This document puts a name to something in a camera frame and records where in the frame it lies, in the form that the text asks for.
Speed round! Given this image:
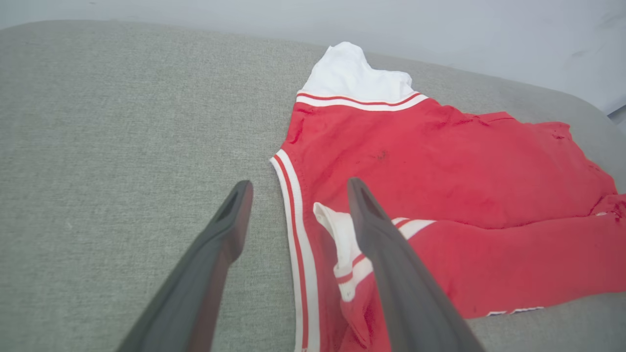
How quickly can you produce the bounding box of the red and white garment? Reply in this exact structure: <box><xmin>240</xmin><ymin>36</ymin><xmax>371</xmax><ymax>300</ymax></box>
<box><xmin>269</xmin><ymin>42</ymin><xmax>626</xmax><ymax>352</ymax></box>

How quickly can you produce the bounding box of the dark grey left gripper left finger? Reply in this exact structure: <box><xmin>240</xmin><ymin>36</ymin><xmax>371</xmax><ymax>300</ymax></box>
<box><xmin>116</xmin><ymin>180</ymin><xmax>254</xmax><ymax>352</ymax></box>

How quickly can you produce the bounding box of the grey fabric sofa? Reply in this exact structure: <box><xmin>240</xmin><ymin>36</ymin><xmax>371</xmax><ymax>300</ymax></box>
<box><xmin>0</xmin><ymin>20</ymin><xmax>626</xmax><ymax>352</ymax></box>

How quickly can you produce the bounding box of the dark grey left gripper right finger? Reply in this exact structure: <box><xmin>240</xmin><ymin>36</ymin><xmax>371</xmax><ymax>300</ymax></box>
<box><xmin>347</xmin><ymin>177</ymin><xmax>486</xmax><ymax>352</ymax></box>

